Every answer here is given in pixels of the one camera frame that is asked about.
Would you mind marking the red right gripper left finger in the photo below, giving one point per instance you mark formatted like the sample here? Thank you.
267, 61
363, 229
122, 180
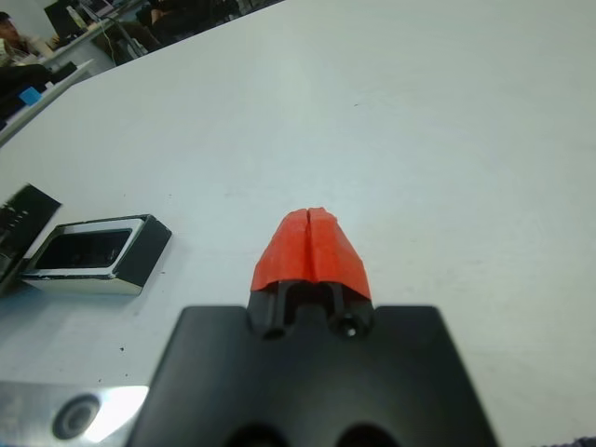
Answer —
284, 251

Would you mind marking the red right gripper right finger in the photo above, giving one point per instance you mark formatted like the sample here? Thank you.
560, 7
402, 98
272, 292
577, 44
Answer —
335, 251

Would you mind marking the glossy black box lid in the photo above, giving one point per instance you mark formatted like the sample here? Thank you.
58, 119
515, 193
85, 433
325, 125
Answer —
23, 219

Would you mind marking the long white desk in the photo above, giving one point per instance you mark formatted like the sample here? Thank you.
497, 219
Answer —
58, 90

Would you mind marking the small blue block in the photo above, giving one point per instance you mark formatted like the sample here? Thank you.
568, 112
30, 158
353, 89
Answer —
30, 96

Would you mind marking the seated person in dark top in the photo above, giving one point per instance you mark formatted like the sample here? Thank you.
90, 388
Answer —
16, 77

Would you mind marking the dark desk monitor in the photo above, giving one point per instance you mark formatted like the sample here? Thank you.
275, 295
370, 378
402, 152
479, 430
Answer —
58, 16

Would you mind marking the white lined camera box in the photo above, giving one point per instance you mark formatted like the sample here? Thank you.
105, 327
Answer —
139, 261

